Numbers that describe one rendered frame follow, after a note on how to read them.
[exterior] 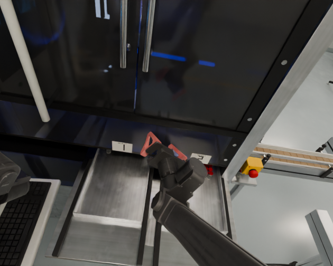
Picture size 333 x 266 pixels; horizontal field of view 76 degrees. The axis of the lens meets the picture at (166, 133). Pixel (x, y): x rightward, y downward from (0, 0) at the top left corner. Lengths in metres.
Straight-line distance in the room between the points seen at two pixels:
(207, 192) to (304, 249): 1.41
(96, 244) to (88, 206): 0.15
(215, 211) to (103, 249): 0.47
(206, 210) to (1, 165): 0.76
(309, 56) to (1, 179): 0.77
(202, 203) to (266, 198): 1.40
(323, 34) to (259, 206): 1.77
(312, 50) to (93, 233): 0.91
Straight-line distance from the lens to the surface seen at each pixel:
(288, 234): 2.29
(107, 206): 0.94
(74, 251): 0.91
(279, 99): 0.78
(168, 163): 0.58
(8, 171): 0.51
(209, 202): 1.02
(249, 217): 2.15
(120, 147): 0.93
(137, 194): 0.97
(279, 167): 1.28
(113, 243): 0.90
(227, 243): 0.32
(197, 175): 0.50
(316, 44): 0.71
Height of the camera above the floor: 1.74
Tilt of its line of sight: 46 degrees down
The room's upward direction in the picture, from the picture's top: 13 degrees clockwise
